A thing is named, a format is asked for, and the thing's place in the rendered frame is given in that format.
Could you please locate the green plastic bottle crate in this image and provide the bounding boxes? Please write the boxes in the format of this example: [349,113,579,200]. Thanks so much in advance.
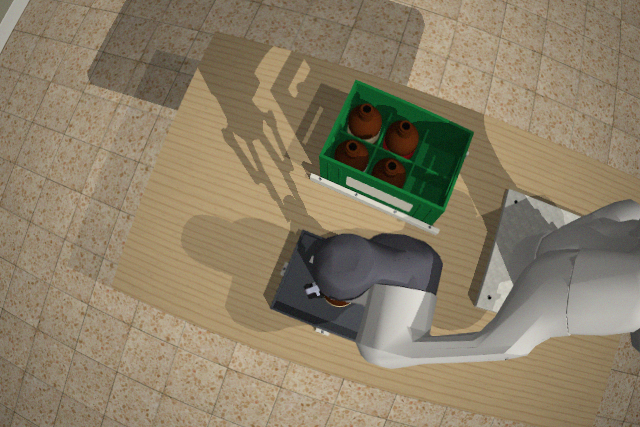
[319,80,466,225]

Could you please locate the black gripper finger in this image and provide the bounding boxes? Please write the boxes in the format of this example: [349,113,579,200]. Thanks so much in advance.
[304,282,325,299]

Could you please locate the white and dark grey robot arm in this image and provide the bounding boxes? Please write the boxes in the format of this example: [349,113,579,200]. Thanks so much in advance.
[310,199,640,369]

